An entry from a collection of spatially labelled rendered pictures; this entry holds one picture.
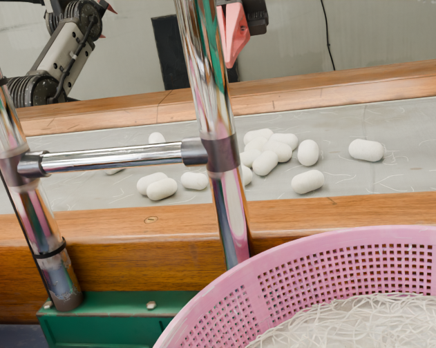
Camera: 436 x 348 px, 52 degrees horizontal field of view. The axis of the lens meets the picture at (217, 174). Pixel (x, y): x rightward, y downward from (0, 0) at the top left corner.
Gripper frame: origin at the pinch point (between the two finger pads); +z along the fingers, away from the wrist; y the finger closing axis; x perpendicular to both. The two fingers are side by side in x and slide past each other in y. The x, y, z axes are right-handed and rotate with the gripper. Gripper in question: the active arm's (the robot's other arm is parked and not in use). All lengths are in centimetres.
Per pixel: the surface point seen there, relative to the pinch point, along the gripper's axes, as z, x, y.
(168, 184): 21.0, -7.6, -4.0
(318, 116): 5.8, 7.1, 11.0
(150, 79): -122, 155, -86
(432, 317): 35.0, -16.0, 17.2
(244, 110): 2.4, 9.0, 0.3
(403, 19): -133, 148, 55
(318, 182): 21.9, -7.6, 10.8
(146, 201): 22.4, -6.9, -6.5
